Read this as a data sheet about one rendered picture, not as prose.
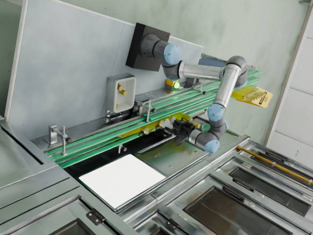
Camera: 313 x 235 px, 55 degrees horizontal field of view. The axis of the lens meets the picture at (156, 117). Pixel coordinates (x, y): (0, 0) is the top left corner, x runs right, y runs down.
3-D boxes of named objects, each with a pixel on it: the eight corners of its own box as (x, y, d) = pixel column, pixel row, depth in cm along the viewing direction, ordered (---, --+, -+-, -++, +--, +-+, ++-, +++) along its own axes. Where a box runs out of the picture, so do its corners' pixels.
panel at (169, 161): (74, 181, 169) (113, 215, 150) (74, 177, 168) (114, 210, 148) (174, 134, 232) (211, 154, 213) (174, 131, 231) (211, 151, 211)
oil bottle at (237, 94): (224, 93, 294) (250, 104, 278) (225, 88, 291) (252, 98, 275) (227, 93, 298) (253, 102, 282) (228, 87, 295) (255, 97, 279)
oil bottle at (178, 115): (166, 115, 232) (188, 127, 220) (167, 109, 230) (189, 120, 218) (171, 114, 236) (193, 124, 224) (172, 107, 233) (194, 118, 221)
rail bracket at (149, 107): (138, 119, 206) (151, 126, 199) (140, 96, 199) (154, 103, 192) (141, 117, 208) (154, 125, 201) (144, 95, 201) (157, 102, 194)
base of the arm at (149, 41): (143, 32, 185) (155, 36, 180) (158, 35, 197) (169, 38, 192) (138, 56, 190) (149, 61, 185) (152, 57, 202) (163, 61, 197)
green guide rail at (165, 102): (144, 106, 206) (153, 110, 201) (144, 105, 205) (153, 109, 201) (255, 70, 328) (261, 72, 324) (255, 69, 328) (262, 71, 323)
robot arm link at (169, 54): (163, 36, 186) (180, 42, 179) (167, 52, 196) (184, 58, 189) (151, 48, 182) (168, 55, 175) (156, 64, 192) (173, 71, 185)
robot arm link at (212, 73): (164, 52, 195) (249, 60, 173) (169, 68, 207) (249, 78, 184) (157, 65, 189) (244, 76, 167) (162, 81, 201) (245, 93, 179)
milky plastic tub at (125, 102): (105, 109, 197) (114, 114, 192) (107, 76, 187) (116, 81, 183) (125, 103, 209) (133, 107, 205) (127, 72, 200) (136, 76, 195)
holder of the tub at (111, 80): (105, 115, 200) (112, 120, 196) (107, 76, 188) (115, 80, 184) (124, 109, 212) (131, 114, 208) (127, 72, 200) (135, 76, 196)
